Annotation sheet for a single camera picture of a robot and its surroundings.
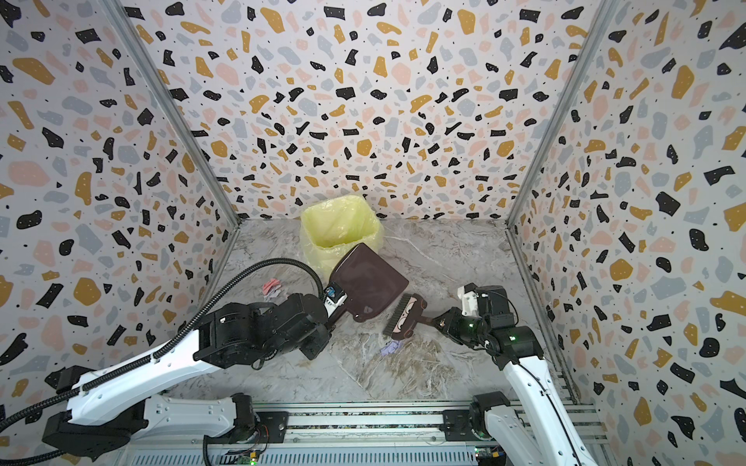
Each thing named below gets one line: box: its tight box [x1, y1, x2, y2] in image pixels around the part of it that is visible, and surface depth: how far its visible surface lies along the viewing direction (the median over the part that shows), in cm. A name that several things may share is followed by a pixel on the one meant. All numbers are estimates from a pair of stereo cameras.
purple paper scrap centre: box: [380, 339, 404, 357], surface depth 89 cm
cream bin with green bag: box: [300, 194, 385, 281], surface depth 94 cm
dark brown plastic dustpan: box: [329, 242, 409, 322], surface depth 70 cm
